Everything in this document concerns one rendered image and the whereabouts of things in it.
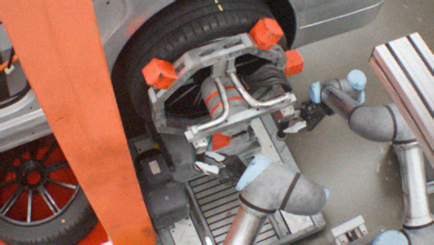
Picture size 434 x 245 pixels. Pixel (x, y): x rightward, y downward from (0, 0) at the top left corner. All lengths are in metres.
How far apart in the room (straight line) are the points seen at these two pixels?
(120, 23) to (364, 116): 0.84
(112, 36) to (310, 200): 0.85
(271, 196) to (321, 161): 1.53
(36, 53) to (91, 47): 0.11
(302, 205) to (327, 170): 1.51
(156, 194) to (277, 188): 1.04
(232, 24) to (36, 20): 1.13
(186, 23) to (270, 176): 0.70
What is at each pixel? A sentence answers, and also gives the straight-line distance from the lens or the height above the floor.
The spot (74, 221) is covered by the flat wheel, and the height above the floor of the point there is 0.50.
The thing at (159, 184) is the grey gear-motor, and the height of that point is 0.38.
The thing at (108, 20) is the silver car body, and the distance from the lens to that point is 1.84.
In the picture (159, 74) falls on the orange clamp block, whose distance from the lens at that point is 1.88.
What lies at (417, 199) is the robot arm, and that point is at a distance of 1.82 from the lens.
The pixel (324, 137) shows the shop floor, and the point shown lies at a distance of 3.08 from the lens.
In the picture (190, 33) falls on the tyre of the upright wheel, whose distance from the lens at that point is 1.92.
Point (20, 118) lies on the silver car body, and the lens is 2.14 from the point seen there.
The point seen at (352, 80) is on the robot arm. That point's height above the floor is 1.01.
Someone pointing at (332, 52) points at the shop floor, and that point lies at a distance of 3.41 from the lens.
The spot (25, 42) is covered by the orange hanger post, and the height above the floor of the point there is 1.95.
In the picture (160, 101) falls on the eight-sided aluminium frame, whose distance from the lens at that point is 2.01.
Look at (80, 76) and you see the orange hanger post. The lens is 1.10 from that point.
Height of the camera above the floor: 2.69
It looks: 61 degrees down
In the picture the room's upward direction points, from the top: 3 degrees clockwise
